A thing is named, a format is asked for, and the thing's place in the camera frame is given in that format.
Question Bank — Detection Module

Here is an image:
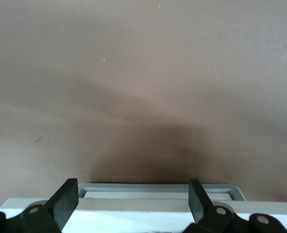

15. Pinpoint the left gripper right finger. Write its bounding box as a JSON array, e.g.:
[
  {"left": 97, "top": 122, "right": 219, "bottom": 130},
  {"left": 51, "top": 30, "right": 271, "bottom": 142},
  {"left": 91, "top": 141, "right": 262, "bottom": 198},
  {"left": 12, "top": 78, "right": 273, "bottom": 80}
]
[{"left": 182, "top": 179, "right": 287, "bottom": 233}]

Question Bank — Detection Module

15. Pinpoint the white drawer cabinet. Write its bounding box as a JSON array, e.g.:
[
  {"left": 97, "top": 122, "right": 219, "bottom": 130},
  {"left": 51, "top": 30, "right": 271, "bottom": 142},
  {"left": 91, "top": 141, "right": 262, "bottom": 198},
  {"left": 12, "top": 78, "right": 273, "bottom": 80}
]
[{"left": 0, "top": 198, "right": 287, "bottom": 233}]

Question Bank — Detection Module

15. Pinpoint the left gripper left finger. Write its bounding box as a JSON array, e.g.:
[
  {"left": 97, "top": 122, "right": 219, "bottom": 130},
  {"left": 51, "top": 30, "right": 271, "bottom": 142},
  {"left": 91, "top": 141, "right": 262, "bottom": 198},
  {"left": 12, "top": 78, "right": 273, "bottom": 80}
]
[{"left": 0, "top": 178, "right": 79, "bottom": 233}]

